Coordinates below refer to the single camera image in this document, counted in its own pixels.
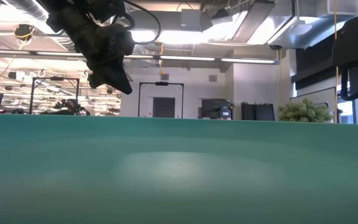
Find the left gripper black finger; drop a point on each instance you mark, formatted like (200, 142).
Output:
(95, 79)
(117, 77)

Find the teal round plate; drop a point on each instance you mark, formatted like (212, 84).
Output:
(179, 171)

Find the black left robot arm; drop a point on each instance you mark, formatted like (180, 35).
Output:
(73, 25)

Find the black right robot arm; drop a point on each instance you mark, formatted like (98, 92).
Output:
(353, 40)

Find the person in black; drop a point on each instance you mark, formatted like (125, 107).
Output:
(71, 107)

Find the dark grey door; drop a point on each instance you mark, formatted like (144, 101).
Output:
(163, 107)

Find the grey ceiling box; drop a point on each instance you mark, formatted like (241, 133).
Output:
(191, 19)

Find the long ceiling light bar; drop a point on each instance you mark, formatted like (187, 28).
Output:
(197, 58)

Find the black cabinet with screen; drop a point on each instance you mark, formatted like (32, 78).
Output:
(213, 107)

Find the black curtain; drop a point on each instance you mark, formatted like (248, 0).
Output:
(258, 112)

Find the green bushy plant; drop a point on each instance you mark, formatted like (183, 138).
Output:
(304, 112)

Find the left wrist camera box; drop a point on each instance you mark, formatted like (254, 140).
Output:
(110, 9)

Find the black frame in open hall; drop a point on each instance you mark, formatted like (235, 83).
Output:
(56, 78)

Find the black frame with camera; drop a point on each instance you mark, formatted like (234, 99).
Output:
(162, 83)

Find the grey square wall vent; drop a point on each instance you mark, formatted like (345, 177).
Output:
(164, 77)
(212, 78)

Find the long spiral silver duct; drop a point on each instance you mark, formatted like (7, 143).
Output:
(33, 7)

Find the ceiling security camera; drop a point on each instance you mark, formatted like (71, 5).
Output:
(275, 47)

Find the rectangular silver ceiling duct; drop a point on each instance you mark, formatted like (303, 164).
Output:
(309, 31)

